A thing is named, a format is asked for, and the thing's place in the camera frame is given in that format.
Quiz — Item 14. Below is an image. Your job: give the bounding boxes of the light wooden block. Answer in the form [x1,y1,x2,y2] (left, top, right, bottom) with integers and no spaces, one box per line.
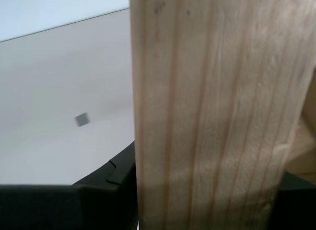
[129,0,316,230]

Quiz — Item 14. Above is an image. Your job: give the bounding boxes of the gray tape square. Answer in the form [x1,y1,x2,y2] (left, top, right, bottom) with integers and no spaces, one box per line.
[75,112,90,127]

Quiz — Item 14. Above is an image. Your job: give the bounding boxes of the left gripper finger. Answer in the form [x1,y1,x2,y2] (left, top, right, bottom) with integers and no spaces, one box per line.
[0,140,139,230]
[268,172,316,230]

